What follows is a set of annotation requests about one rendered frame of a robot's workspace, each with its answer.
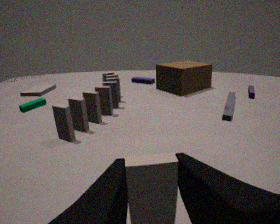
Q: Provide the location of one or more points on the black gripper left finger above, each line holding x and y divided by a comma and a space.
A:
105, 201

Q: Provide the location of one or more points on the brown rectangular block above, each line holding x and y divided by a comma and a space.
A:
183, 77

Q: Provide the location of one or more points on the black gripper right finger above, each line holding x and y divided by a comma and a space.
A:
212, 197

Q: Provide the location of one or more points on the green rectangular block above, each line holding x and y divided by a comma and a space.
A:
27, 107

